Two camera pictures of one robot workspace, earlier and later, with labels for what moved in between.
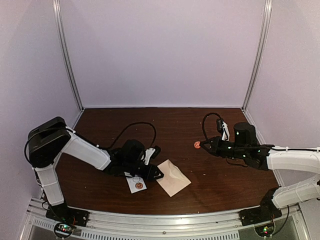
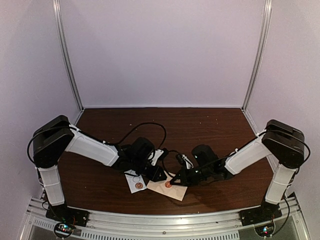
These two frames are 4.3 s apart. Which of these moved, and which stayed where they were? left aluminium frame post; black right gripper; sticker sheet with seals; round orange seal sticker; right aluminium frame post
Moved: round orange seal sticker; black right gripper
Stayed: right aluminium frame post; left aluminium frame post; sticker sheet with seals
